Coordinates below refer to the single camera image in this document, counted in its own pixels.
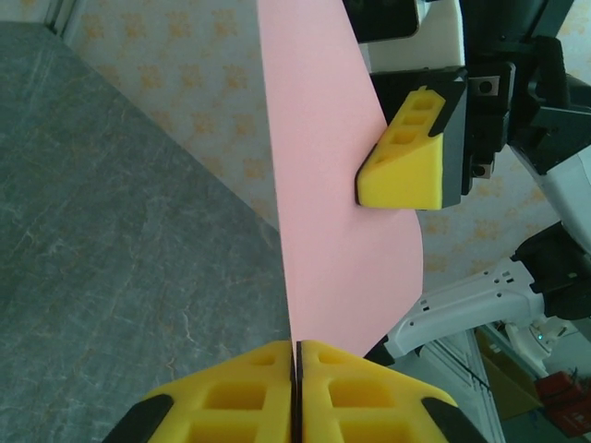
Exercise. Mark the red box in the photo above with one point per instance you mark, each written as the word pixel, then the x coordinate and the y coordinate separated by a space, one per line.
pixel 563 401

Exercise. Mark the white cabinet panel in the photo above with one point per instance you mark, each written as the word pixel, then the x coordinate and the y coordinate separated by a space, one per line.
pixel 438 392

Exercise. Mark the pink paper sheet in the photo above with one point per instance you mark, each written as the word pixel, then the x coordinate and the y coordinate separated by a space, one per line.
pixel 323 138

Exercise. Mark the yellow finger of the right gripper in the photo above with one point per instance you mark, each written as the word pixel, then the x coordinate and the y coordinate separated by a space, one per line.
pixel 406 180
pixel 397 83

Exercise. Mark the brown cardboard box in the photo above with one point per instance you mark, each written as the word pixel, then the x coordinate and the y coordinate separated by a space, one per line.
pixel 508 383

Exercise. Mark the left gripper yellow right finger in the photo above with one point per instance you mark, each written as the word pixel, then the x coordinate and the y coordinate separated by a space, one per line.
pixel 360 397

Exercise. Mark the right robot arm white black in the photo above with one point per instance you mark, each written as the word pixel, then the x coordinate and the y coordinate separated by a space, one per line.
pixel 461 304

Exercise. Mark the white device with green light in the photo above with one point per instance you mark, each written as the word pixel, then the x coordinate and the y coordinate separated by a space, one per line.
pixel 538 341

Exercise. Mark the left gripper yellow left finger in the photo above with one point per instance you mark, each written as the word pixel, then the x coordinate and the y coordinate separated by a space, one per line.
pixel 231 397

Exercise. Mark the aluminium frame corner post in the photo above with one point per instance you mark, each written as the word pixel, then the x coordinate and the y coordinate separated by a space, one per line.
pixel 62 20

